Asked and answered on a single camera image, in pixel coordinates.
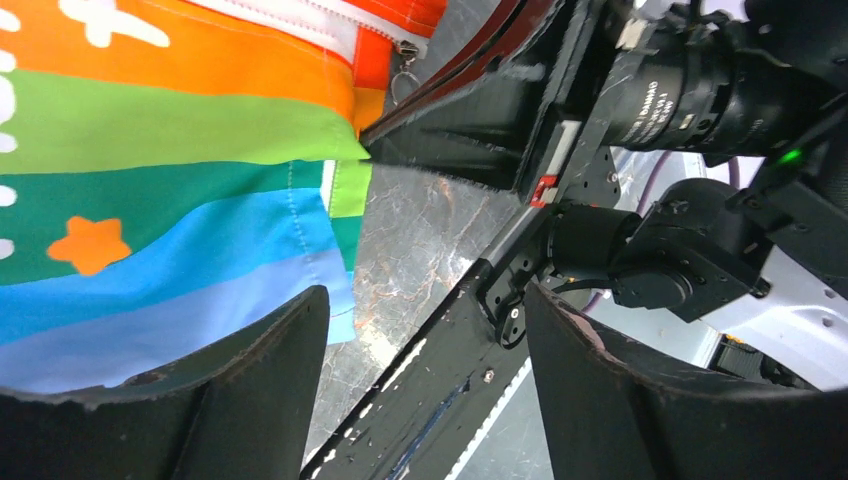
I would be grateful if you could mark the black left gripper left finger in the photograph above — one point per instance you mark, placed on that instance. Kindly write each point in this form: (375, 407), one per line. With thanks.
(239, 408)

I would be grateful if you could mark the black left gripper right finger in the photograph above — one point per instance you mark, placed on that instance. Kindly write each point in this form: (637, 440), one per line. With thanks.
(615, 408)

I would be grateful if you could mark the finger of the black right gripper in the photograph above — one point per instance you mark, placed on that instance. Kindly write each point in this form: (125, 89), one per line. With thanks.
(473, 123)
(511, 26)

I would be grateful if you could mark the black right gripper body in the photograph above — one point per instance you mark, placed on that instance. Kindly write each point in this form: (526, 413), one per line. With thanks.
(682, 80)

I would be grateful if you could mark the rainbow and white kids jacket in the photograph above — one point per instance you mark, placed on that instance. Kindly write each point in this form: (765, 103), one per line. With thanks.
(174, 171)

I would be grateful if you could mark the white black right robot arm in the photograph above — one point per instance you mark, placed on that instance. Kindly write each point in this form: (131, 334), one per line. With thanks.
(679, 162)

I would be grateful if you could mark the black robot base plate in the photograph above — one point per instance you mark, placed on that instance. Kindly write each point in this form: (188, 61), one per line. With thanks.
(418, 417)

